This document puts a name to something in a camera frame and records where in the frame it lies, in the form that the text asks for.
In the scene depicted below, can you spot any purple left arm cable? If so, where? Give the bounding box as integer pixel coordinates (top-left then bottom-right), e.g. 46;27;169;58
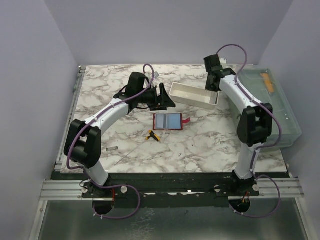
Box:
66;63;142;220

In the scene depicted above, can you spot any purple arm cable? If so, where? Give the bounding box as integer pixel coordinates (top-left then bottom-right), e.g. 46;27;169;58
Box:
66;63;142;220
216;44;282;218

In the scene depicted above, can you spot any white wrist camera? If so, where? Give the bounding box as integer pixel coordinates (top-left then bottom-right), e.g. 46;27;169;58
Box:
151;71;160;80
220;58;227;65

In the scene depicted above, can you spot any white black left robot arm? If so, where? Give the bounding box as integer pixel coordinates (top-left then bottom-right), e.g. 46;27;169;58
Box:
64;72;176;198

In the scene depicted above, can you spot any small metal bar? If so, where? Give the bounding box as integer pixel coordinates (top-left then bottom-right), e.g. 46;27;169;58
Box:
106;146;119;152

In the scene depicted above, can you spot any white rectangular plastic tray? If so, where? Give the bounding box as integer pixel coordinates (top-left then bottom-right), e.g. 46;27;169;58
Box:
169;82;220;110

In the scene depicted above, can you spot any yellow black T-handle hex key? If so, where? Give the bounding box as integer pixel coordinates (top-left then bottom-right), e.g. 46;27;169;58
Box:
115;130;161;165

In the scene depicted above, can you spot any clear plastic storage box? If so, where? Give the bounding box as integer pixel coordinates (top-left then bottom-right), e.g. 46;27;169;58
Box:
238;65;302;152

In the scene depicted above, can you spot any red card holder wallet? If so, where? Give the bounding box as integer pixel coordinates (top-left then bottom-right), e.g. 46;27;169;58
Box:
152;113;191;131

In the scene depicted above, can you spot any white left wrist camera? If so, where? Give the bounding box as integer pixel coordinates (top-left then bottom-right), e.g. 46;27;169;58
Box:
151;71;160;80

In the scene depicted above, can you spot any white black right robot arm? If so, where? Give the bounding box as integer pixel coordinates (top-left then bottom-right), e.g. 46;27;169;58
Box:
204;54;273;196

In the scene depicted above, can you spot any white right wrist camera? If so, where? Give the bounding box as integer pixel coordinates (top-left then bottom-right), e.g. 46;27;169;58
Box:
220;58;227;65

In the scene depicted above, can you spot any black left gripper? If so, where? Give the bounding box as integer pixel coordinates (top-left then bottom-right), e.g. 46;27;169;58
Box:
137;83;176;112

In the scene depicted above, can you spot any orange tool in box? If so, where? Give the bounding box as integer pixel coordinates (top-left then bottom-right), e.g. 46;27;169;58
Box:
260;72;275;94

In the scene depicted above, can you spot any black aluminium mounting rail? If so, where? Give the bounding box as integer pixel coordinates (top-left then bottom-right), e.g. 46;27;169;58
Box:
40;172;304;209

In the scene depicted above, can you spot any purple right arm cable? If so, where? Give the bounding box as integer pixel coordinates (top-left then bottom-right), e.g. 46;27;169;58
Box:
216;44;282;218

